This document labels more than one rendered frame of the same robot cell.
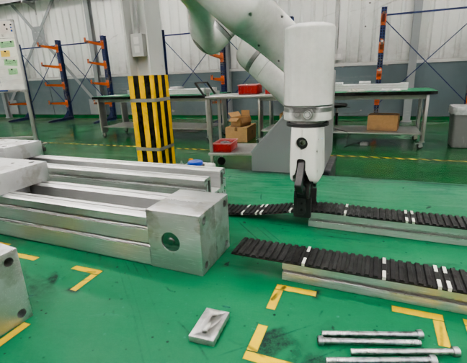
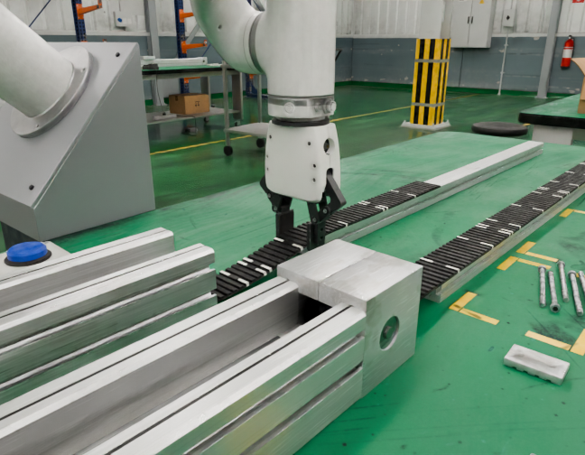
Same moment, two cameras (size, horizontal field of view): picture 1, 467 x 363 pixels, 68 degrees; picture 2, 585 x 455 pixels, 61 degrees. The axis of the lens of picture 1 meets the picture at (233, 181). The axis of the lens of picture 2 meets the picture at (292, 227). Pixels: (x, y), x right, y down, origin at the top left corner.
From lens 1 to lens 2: 64 cm
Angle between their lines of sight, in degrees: 66
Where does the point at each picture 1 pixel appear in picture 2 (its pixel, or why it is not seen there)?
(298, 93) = (322, 78)
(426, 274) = (489, 231)
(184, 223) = (409, 287)
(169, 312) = (500, 394)
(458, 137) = not seen: hidden behind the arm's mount
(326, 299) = (482, 291)
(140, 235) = (354, 355)
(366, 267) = (474, 246)
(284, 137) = (91, 162)
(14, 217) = not seen: outside the picture
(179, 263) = (394, 359)
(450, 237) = (402, 211)
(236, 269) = not seen: hidden behind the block
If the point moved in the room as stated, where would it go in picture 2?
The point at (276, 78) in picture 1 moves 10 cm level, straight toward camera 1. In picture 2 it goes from (16, 55) to (62, 56)
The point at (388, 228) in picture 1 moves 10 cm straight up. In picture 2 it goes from (367, 225) to (371, 163)
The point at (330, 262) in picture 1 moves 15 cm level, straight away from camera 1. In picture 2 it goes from (456, 258) to (351, 233)
